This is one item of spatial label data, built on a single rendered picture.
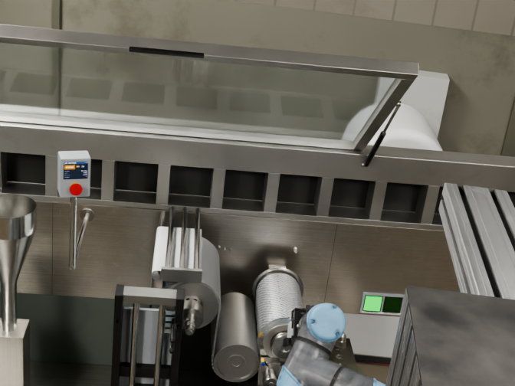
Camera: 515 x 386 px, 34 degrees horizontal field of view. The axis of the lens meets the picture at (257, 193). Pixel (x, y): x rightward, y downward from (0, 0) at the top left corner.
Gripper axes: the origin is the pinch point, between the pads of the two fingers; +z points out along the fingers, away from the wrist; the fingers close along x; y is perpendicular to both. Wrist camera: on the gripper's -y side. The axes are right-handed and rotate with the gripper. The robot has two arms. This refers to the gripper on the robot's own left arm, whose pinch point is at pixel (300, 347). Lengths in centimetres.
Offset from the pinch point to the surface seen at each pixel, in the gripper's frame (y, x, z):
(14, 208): 33, 72, 19
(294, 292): 17.2, -2.7, 29.0
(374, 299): 20, -30, 48
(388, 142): 108, -62, 154
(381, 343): 24, -75, 218
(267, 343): 2.3, 5.3, 20.2
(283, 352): 0.2, 1.1, 19.9
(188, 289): 13.9, 26.4, 12.5
